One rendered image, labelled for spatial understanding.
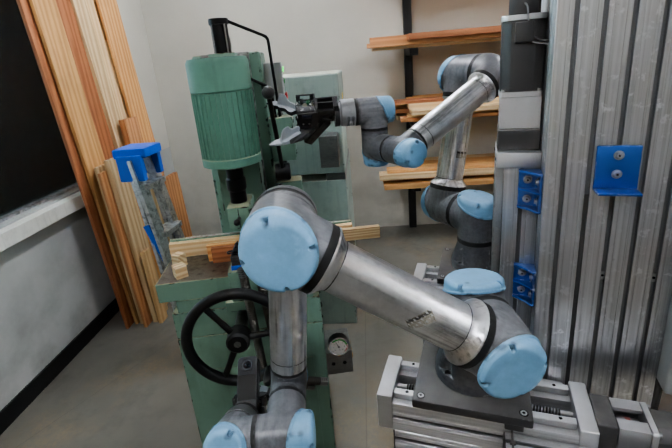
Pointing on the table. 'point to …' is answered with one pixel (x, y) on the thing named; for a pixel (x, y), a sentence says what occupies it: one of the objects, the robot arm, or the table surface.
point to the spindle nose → (236, 184)
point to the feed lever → (276, 137)
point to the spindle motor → (224, 111)
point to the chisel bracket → (239, 211)
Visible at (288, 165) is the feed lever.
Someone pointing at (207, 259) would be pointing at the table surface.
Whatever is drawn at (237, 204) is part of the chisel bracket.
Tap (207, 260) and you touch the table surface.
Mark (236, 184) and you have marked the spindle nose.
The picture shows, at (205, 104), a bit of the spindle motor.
